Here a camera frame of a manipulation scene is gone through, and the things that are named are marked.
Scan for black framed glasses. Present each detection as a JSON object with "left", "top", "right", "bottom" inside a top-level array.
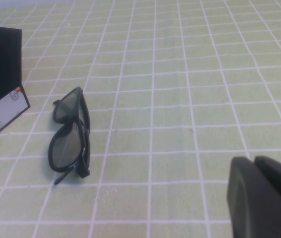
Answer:
[{"left": 48, "top": 86, "right": 92, "bottom": 185}]

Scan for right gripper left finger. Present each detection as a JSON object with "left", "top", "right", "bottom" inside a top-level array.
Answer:
[{"left": 226, "top": 156, "right": 281, "bottom": 238}]

